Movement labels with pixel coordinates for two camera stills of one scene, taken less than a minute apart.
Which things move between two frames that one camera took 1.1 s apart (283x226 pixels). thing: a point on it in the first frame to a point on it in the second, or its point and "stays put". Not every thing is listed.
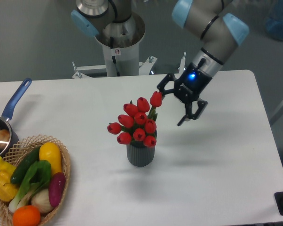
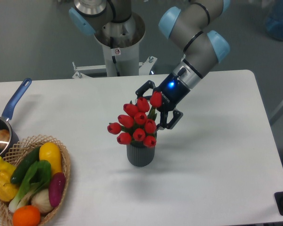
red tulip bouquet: x=137 y=122 stays put
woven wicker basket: x=1 y=214 stays put
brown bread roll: x=0 y=138 stays put
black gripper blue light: x=189 y=87 to x=173 y=92
